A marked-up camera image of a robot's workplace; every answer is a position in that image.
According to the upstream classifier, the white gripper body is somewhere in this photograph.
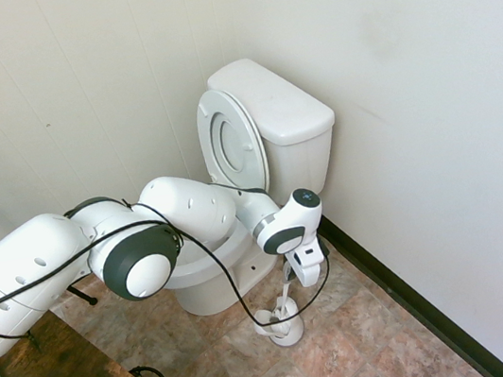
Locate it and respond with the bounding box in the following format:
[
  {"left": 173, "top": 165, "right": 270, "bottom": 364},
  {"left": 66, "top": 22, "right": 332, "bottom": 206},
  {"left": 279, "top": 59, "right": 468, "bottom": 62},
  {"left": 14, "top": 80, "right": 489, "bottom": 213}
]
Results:
[{"left": 283, "top": 238, "right": 329, "bottom": 289}]

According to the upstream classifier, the white toilet brush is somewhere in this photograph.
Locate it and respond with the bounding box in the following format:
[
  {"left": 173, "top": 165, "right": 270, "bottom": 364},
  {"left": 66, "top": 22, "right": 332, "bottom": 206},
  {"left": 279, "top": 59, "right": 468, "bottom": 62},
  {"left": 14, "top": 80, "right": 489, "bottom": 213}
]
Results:
[{"left": 259, "top": 263, "right": 303, "bottom": 337}]

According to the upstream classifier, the white toilet brush holder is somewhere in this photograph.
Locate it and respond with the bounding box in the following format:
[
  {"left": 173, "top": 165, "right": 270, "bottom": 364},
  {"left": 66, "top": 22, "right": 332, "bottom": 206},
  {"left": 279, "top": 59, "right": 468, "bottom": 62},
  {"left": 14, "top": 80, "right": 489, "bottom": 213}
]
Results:
[{"left": 251, "top": 299, "right": 308, "bottom": 352}]

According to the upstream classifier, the white toilet bowl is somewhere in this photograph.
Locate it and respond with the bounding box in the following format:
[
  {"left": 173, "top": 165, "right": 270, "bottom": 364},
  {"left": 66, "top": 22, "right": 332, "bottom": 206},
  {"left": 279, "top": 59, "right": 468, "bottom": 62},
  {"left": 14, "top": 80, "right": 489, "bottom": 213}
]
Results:
[{"left": 155, "top": 202, "right": 298, "bottom": 321}]

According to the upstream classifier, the white toilet tank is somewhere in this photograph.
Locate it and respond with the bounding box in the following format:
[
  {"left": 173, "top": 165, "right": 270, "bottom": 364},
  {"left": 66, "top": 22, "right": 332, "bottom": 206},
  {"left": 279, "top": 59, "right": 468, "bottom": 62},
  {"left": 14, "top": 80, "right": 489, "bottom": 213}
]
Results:
[{"left": 259, "top": 120, "right": 344, "bottom": 205}]

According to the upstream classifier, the white toilet seat with lid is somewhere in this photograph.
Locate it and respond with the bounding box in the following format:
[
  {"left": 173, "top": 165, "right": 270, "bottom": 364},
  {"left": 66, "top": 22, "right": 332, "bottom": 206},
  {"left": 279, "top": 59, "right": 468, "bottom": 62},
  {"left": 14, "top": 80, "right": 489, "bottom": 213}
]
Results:
[{"left": 190, "top": 81, "right": 274, "bottom": 202}]

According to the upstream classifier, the white toilet tank lid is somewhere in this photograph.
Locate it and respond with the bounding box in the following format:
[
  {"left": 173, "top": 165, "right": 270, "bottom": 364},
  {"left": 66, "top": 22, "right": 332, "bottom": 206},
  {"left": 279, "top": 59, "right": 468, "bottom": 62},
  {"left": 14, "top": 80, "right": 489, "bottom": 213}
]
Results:
[{"left": 203, "top": 45, "right": 339, "bottom": 157}]

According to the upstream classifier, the long black baseboard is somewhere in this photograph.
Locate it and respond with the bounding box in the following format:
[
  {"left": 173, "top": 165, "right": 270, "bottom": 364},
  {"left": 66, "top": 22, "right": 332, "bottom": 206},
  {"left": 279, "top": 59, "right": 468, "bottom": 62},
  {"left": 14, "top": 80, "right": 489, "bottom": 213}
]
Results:
[{"left": 317, "top": 189, "right": 503, "bottom": 377}]

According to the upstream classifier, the black camera cable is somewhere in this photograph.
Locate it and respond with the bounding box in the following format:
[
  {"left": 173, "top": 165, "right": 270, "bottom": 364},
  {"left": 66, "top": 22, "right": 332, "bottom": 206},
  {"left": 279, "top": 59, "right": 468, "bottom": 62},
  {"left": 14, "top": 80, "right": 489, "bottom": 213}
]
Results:
[{"left": 0, "top": 163, "right": 340, "bottom": 368}]

